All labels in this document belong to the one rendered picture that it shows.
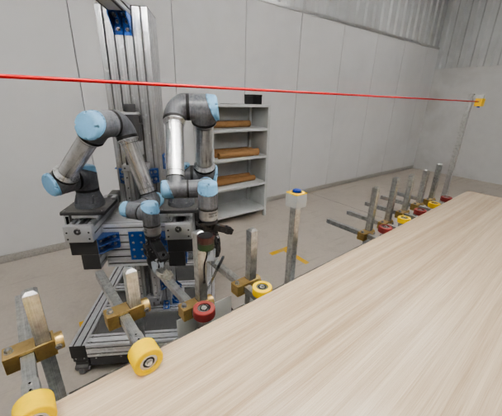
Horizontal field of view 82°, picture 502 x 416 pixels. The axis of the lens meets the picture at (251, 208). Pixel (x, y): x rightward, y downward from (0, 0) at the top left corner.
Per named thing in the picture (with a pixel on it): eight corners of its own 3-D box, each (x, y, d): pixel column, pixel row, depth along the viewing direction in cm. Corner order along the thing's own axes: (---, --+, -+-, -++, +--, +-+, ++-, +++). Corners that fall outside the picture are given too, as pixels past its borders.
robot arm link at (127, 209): (135, 211, 142) (153, 215, 138) (118, 219, 132) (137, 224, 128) (134, 196, 139) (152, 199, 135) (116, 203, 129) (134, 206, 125)
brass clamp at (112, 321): (104, 322, 94) (101, 309, 93) (145, 304, 102) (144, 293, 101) (110, 333, 90) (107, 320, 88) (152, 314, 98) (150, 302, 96)
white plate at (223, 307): (177, 339, 116) (176, 319, 113) (230, 312, 132) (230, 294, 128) (177, 340, 116) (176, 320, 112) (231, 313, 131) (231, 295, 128)
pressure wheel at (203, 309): (190, 329, 109) (188, 304, 105) (208, 320, 113) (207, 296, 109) (201, 343, 103) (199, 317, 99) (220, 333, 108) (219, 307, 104)
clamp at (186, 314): (177, 314, 112) (177, 304, 111) (208, 301, 121) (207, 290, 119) (185, 323, 108) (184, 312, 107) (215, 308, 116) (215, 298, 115)
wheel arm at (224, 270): (206, 262, 149) (205, 255, 147) (211, 261, 151) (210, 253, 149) (261, 309, 117) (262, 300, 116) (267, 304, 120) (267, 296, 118)
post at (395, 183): (379, 240, 211) (392, 177, 194) (381, 239, 213) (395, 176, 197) (384, 243, 209) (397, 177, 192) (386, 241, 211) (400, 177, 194)
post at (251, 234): (243, 319, 138) (246, 228, 121) (249, 316, 140) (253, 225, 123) (248, 323, 135) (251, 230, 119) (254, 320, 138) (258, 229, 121)
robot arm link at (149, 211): (147, 197, 132) (163, 200, 129) (149, 219, 135) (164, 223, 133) (134, 203, 125) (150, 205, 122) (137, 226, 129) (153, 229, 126)
